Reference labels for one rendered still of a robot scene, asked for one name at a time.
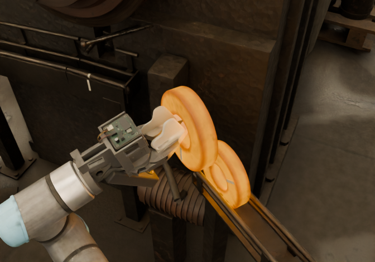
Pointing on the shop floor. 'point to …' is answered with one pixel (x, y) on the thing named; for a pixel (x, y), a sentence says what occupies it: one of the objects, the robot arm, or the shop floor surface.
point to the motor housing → (172, 214)
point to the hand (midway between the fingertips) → (187, 121)
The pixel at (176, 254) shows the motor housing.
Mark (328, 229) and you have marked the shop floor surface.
